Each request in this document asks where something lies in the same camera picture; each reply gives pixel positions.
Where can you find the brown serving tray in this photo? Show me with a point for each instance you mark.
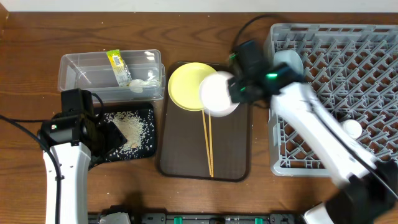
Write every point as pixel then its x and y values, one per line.
pixel 181 151

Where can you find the grey dishwasher rack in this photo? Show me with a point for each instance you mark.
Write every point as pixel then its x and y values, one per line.
pixel 353 70

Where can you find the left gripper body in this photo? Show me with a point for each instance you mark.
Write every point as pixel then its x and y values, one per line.
pixel 108 139

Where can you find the white tissue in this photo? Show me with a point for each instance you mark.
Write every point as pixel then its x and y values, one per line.
pixel 138 85

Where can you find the yellow plate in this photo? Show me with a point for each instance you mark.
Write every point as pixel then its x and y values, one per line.
pixel 184 85

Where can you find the clear plastic bin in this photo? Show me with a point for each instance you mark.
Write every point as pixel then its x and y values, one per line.
pixel 93 72

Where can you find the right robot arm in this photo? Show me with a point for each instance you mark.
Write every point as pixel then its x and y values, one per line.
pixel 367 186

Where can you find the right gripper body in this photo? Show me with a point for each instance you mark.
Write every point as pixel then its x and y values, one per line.
pixel 234 89

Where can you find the black waste tray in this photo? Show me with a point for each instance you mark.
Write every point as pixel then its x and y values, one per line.
pixel 117 108

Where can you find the wooden chopstick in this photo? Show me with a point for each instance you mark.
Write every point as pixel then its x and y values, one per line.
pixel 211 144
pixel 207 144

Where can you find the green snack wrapper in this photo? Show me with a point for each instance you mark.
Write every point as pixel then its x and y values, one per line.
pixel 120 69

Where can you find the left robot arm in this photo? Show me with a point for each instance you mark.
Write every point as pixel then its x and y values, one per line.
pixel 73 145

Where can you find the blue bowl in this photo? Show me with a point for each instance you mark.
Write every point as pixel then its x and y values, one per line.
pixel 291 58

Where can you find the pink bowl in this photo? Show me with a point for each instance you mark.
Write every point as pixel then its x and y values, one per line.
pixel 214 94

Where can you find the white cup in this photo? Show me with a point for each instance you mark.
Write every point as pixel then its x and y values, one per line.
pixel 352 128

